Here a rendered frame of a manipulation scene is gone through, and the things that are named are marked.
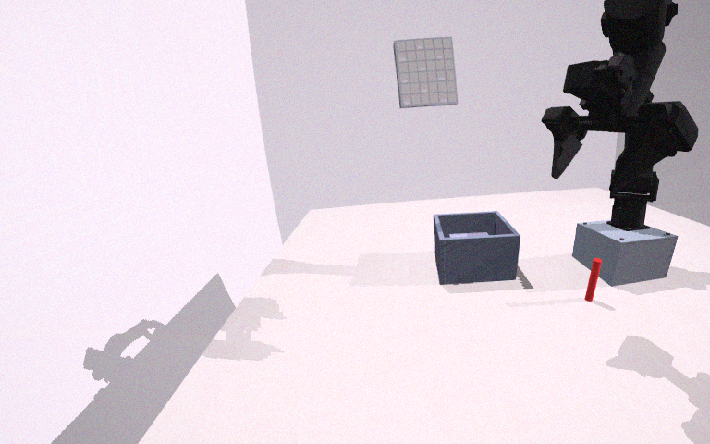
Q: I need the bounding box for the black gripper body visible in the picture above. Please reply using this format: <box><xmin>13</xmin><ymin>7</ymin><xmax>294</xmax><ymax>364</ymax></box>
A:
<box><xmin>541</xmin><ymin>65</ymin><xmax>699</xmax><ymax>152</ymax></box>

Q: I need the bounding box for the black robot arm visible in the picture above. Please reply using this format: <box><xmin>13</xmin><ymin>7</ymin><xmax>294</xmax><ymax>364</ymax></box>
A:
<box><xmin>563</xmin><ymin>0</ymin><xmax>678</xmax><ymax>231</ymax></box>

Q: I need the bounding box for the red peg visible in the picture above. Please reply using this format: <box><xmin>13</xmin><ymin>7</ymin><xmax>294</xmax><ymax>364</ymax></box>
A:
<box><xmin>584</xmin><ymin>258</ymin><xmax>602</xmax><ymax>302</ymax></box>

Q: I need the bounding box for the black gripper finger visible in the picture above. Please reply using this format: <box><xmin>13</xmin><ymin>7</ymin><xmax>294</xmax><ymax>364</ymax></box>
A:
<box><xmin>609</xmin><ymin>123</ymin><xmax>677</xmax><ymax>193</ymax></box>
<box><xmin>546</xmin><ymin>122</ymin><xmax>582</xmax><ymax>179</ymax></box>

